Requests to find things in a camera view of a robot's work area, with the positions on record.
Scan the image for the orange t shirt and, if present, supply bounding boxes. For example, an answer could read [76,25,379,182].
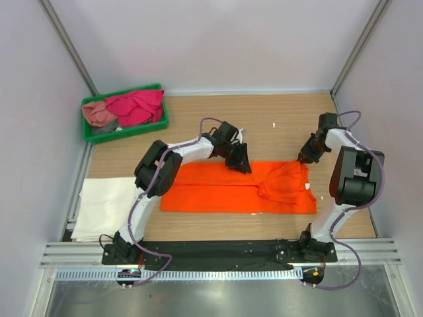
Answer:
[160,160,317,215]

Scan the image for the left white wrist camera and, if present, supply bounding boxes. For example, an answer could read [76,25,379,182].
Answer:
[236,128,247,143]

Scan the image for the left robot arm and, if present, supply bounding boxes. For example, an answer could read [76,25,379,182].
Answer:
[102,121,251,264]

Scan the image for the white slotted cable duct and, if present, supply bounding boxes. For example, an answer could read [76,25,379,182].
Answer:
[55,267,303,283]

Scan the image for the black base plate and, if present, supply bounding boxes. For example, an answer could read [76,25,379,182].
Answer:
[101,239,338,272]

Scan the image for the right aluminium corner post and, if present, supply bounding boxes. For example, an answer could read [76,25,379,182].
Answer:
[330,0,392,100]

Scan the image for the dusty pink t shirt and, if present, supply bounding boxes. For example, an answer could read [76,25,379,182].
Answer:
[81,101,116,127]

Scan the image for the grey t shirt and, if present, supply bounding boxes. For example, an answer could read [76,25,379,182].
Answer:
[92,120,123,136]

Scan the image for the left aluminium corner post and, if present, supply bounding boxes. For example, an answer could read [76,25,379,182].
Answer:
[38,0,98,96]

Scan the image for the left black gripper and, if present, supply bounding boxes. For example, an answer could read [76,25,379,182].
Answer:
[220,141,251,174]

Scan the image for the aluminium front rail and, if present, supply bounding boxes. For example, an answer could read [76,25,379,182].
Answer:
[40,238,402,269]

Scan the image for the green plastic bin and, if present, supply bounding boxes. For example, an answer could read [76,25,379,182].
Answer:
[81,84,169,145]

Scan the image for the magenta t shirt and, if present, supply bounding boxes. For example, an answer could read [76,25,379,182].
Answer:
[104,89,165,127]

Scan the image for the folded white t shirt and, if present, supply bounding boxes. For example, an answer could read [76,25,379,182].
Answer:
[71,177,135,242]

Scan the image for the aluminium corner post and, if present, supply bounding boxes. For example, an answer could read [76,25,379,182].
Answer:
[330,0,392,100]
[38,0,98,96]

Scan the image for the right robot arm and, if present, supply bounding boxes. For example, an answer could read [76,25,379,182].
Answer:
[297,112,385,262]

